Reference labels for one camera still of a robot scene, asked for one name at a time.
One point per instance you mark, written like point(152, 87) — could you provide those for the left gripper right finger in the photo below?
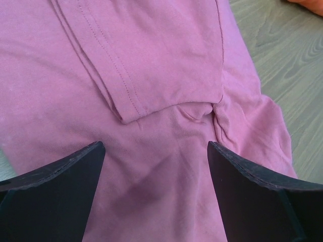
point(259, 204)

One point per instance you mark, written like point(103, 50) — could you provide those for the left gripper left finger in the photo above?
point(53, 202)

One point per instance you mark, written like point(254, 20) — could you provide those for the salmon pink t-shirt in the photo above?
point(155, 81)

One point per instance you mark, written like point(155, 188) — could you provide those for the folded orange t-shirt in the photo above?
point(315, 6)

